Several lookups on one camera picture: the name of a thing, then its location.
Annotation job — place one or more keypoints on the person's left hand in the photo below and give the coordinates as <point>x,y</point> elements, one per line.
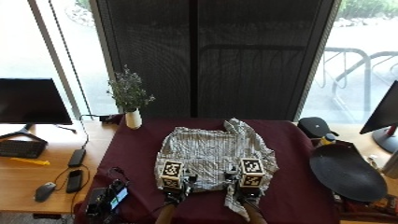
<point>175,195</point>

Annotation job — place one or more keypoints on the person's right hand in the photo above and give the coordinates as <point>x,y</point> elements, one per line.
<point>245,193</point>

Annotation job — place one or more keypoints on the grey striped shirt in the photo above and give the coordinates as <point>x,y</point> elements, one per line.
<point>211,149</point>

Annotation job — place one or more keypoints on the white marker cube on left glove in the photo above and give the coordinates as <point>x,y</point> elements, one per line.
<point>171,173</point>

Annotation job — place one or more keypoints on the white marker cube on glove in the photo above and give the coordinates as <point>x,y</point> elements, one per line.
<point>251,174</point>
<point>171,173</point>

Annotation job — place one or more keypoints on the white marker cube on right glove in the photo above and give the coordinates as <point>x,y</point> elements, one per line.
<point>251,174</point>

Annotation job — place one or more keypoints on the maroon tablecloth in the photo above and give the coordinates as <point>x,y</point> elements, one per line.
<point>298,193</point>

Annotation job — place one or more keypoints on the white vase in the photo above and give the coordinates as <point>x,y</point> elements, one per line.
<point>133,118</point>

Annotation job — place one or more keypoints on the black round chair seat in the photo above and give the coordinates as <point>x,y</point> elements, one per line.
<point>346,174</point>

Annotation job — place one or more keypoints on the black smartphone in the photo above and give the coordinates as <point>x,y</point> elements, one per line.
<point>74,181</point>

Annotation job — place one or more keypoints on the black power bank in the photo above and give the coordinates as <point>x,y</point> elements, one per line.
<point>77,157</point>

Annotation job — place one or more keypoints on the bunch of small flowers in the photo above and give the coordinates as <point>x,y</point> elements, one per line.
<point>128,90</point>

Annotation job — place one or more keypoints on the grey computer mouse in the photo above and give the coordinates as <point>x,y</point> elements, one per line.
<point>44,191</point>

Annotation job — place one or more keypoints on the black mesh window screen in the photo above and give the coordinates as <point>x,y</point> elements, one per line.
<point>215,59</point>

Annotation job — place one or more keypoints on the yellow flat tool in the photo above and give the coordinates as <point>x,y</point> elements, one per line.
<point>28,161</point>

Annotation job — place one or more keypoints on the black monitor with round stand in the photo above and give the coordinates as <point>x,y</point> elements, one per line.
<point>383,116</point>

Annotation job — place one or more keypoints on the black keyboard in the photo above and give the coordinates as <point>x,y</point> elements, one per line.
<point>20,148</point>

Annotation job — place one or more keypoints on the metal bike rack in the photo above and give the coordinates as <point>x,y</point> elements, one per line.
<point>351,77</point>

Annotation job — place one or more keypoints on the black computer monitor with V-stand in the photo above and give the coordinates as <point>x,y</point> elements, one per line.
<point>28,101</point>

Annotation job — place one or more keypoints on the grey window frame post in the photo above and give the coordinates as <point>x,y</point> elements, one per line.
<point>56,56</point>

